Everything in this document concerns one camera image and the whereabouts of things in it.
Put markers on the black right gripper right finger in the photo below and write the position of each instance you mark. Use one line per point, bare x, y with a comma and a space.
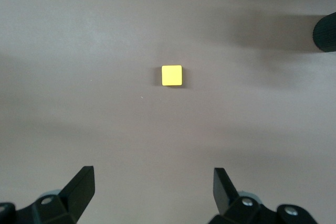
225, 197

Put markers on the yellow cube block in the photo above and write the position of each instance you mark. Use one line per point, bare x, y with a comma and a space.
172, 75

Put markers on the black ribbed cylinder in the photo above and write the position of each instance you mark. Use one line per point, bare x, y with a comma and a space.
326, 33

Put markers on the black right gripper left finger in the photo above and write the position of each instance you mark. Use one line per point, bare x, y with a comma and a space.
76, 195

